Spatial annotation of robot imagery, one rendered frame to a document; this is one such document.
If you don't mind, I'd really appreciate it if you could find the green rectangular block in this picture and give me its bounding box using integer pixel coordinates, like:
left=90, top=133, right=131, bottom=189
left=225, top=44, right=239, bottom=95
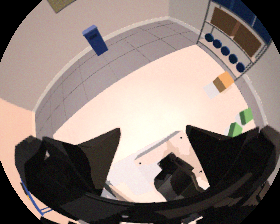
left=228, top=123, right=242, bottom=137
left=238, top=108, right=253, bottom=125

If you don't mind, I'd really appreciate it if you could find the brown rectangular block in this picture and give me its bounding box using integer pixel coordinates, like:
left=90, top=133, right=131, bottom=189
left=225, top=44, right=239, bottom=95
left=212, top=71, right=234, bottom=93

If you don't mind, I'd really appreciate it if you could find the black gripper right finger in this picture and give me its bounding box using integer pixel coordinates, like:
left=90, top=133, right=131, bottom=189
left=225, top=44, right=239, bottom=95
left=185, top=124, right=260, bottom=189

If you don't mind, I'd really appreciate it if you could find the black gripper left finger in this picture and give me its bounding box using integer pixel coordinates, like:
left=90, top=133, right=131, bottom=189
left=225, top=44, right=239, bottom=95
left=42, top=127, right=121, bottom=196

